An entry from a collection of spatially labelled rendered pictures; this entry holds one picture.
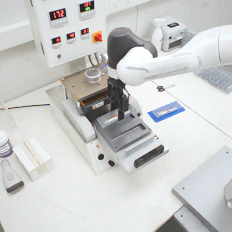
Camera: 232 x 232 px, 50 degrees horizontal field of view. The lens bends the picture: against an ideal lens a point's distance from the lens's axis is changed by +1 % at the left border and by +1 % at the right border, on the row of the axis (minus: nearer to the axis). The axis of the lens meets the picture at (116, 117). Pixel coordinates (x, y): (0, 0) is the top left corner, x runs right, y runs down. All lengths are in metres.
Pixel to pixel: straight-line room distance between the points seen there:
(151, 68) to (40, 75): 1.12
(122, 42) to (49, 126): 0.83
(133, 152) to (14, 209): 0.60
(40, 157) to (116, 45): 0.69
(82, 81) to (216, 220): 0.85
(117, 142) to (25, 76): 0.86
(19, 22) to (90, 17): 0.48
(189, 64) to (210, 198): 0.69
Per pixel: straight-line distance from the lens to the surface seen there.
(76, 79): 1.23
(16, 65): 1.68
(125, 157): 1.08
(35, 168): 1.26
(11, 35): 1.53
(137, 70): 0.78
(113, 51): 0.88
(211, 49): 0.76
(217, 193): 1.27
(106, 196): 1.23
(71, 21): 1.20
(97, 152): 1.23
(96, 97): 1.20
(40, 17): 1.13
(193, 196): 1.23
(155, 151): 1.06
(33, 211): 1.26
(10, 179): 1.29
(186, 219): 1.23
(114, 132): 1.13
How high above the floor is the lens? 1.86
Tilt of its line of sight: 47 degrees down
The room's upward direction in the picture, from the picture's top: straight up
